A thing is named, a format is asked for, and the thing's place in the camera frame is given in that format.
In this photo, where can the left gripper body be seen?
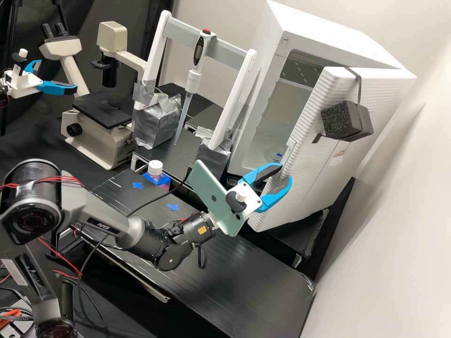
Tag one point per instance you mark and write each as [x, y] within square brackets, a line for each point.
[22, 82]

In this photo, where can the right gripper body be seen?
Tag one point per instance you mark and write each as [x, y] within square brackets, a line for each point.
[213, 221]

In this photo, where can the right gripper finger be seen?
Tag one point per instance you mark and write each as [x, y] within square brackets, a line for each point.
[278, 201]
[257, 172]

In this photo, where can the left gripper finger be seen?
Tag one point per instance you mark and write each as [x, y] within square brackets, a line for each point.
[34, 64]
[56, 88]

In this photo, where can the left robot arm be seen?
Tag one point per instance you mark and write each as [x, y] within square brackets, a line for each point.
[3, 93]

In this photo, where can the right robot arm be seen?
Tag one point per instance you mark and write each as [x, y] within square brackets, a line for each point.
[102, 216]

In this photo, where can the incubator door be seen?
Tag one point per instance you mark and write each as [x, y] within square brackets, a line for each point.
[299, 169]

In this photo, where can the left phone holder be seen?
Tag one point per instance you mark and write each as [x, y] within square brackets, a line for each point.
[21, 60]

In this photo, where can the blue bottle holder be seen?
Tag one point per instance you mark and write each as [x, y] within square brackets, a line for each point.
[165, 183]

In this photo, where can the cream microscope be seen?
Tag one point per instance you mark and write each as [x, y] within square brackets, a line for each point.
[95, 137]

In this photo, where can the white pipette stand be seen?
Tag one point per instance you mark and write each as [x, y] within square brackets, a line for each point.
[225, 112]

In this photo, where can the small bottle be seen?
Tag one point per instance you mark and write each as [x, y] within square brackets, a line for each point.
[155, 168]

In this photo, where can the pipette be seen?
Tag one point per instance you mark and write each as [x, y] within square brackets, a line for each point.
[199, 49]

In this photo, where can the white incubator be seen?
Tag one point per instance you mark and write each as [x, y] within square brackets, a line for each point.
[317, 31]

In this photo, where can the right wrist camera phone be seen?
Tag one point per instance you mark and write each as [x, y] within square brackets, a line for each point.
[211, 192]

